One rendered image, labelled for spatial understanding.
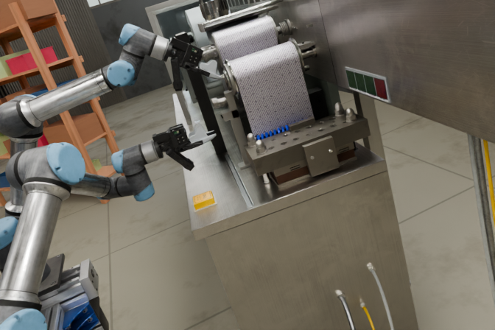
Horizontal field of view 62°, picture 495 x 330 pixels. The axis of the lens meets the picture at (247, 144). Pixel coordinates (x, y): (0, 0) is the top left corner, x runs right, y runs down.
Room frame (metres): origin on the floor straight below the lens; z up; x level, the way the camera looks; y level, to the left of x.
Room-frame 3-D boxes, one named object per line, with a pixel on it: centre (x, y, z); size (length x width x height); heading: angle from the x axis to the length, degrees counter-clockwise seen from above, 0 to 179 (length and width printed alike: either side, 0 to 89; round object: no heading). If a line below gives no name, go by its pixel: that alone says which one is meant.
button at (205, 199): (1.31, 0.20, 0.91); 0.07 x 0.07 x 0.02; 6
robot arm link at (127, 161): (1.39, 0.41, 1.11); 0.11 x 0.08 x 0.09; 96
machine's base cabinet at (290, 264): (2.43, 0.03, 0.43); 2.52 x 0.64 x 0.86; 6
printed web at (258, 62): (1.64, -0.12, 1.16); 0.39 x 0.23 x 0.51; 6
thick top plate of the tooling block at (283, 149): (1.33, -0.19, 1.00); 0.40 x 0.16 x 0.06; 96
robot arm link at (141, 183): (1.40, 0.42, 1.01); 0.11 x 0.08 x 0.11; 69
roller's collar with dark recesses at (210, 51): (1.74, 0.03, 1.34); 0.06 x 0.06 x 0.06; 6
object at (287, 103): (1.45, -0.15, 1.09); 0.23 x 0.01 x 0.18; 96
